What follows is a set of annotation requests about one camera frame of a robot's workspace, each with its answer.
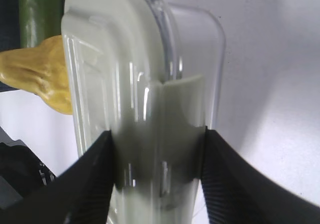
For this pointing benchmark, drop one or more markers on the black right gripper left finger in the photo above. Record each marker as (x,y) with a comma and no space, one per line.
(30,194)

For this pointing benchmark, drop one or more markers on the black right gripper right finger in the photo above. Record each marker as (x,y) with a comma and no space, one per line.
(235,192)

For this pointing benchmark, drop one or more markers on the green lid food container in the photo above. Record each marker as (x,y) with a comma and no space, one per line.
(147,72)

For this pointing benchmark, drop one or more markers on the green cucumber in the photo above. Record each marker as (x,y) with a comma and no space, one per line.
(39,20)

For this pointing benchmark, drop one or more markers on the dark navy lunch bag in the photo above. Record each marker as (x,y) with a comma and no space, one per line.
(9,25)

